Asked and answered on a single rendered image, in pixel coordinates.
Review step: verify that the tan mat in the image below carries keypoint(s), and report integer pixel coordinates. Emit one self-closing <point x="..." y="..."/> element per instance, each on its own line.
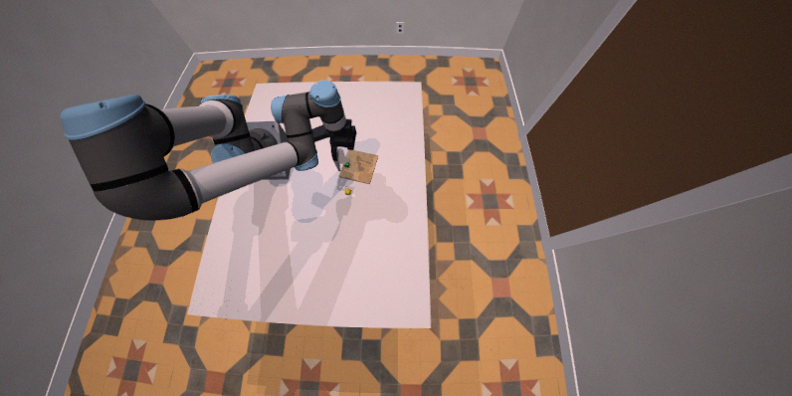
<point x="361" y="166"/>

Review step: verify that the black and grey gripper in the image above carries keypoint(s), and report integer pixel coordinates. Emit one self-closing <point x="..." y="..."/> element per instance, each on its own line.
<point x="342" y="139"/>

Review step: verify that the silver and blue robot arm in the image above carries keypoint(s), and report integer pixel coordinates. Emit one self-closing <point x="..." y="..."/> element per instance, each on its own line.
<point x="122" y="141"/>

